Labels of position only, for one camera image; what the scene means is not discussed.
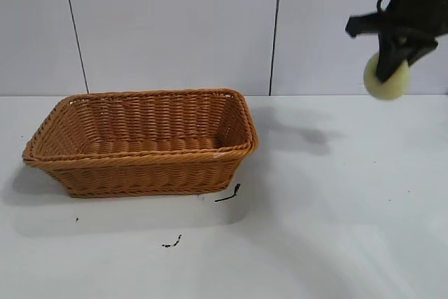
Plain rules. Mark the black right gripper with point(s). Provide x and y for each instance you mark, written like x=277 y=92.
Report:
x=407 y=1

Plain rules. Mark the pale yellow egg yolk pastry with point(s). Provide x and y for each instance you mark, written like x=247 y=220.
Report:
x=388 y=91

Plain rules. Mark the brown woven wicker basket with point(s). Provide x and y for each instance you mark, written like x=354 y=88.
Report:
x=147 y=173

